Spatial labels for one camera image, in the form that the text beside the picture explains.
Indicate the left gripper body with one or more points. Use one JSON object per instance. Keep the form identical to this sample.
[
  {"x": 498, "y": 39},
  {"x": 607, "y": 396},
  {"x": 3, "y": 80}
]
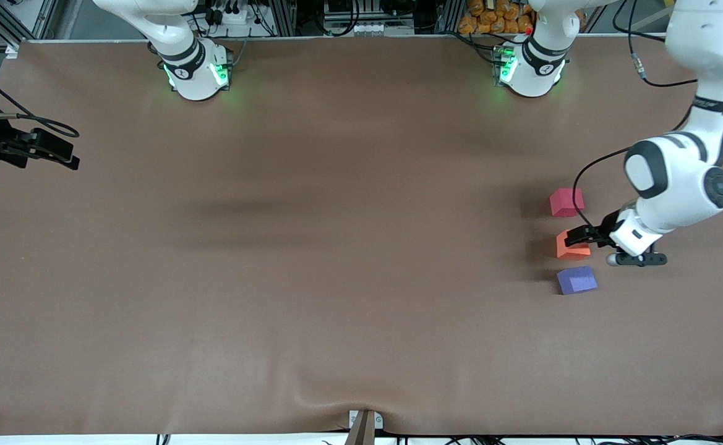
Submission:
[{"x": 606, "y": 228}]

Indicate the orange foam block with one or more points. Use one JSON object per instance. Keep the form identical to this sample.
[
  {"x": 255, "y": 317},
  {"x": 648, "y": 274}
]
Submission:
[{"x": 568, "y": 252}]

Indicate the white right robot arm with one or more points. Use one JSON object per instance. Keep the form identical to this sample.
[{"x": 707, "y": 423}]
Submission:
[{"x": 194, "y": 74}]

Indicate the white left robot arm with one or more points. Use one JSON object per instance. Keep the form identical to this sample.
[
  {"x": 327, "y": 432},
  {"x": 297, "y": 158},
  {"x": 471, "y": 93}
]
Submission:
[{"x": 686, "y": 185}]

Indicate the red foam block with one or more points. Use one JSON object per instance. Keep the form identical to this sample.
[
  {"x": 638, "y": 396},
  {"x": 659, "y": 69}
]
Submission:
[{"x": 566, "y": 201}]

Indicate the purple foam block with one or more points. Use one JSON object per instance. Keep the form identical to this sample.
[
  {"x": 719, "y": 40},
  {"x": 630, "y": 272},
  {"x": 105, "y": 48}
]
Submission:
[{"x": 576, "y": 279}]

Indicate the green-lit circuit board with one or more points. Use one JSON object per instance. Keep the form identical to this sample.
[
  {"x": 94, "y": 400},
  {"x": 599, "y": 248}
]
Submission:
[{"x": 504, "y": 65}]

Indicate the white power strip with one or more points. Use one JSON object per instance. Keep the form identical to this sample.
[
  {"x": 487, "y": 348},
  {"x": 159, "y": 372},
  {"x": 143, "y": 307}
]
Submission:
[{"x": 237, "y": 17}]

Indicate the brown table mat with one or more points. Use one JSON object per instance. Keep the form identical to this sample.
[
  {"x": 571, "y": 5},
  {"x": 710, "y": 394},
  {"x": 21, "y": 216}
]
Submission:
[{"x": 361, "y": 185}]

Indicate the white terminal strip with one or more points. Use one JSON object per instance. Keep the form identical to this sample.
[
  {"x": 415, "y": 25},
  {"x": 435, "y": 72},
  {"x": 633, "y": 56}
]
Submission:
[{"x": 367, "y": 28}]

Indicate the aluminium frame profile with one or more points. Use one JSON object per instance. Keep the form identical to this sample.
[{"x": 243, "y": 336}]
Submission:
[{"x": 15, "y": 28}]

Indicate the aluminium post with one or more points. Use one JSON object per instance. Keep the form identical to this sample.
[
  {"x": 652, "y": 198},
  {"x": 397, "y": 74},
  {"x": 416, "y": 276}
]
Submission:
[
  {"x": 282, "y": 18},
  {"x": 451, "y": 17}
]

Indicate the grey metal bracket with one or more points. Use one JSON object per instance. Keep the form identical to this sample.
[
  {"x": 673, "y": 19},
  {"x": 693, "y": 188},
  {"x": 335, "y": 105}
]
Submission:
[{"x": 354, "y": 420}]

